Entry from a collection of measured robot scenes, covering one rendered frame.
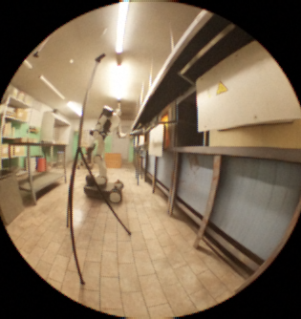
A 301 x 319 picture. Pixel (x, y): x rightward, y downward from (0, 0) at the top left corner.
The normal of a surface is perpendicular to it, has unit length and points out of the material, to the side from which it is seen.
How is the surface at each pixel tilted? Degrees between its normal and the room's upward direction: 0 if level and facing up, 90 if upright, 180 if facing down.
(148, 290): 0
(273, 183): 90
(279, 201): 90
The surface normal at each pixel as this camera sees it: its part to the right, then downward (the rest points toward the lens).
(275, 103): -0.97, -0.04
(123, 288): 0.07, -0.99
